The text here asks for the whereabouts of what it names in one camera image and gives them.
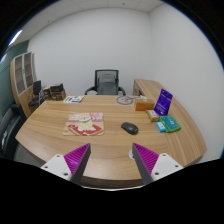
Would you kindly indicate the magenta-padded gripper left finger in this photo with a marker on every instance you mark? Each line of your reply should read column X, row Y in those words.
column 78, row 160

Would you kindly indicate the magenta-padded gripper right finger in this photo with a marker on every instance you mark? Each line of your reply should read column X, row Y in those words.
column 146, row 160

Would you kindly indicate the black computer mouse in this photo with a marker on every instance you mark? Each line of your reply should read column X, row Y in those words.
column 129, row 128

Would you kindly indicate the pink cartoon print mouse pad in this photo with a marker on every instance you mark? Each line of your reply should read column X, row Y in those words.
column 83, row 125

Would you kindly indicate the small blue packet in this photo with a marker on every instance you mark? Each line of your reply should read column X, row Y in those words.
column 160, row 126

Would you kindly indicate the green packet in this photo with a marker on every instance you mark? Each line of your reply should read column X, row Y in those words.
column 171, row 123

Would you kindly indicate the tan snack packet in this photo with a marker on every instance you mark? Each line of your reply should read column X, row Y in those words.
column 153, row 115

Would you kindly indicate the wooden side desk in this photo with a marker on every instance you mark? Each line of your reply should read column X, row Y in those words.
column 188, row 136

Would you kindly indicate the orange-brown cardboard box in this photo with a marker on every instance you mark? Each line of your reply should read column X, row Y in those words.
column 144, row 104

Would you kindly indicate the purple pouch package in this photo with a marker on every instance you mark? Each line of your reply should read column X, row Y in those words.
column 163, row 102

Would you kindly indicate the white and green leaflet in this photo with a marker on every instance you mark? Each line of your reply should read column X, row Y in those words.
column 73, row 99

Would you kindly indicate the white paper card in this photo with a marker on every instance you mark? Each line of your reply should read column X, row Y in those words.
column 141, row 97

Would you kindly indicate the dark brown printed carton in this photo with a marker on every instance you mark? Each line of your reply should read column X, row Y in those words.
column 58, row 96

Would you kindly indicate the small dark brown carton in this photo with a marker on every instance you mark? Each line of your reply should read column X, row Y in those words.
column 46, row 93

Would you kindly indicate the black leather armchair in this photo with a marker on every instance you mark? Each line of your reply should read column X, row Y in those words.
column 9, row 130

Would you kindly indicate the black box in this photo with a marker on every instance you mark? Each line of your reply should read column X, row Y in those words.
column 56, row 87

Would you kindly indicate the small black chair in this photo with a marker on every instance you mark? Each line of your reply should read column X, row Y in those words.
column 36, row 89

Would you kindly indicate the black mesh office chair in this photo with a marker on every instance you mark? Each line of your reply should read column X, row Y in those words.
column 106, row 72

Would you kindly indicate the wooden shelf unit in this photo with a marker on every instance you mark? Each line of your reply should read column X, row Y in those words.
column 22, row 75

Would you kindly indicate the ceiling light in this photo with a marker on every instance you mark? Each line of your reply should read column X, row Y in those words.
column 15, row 37

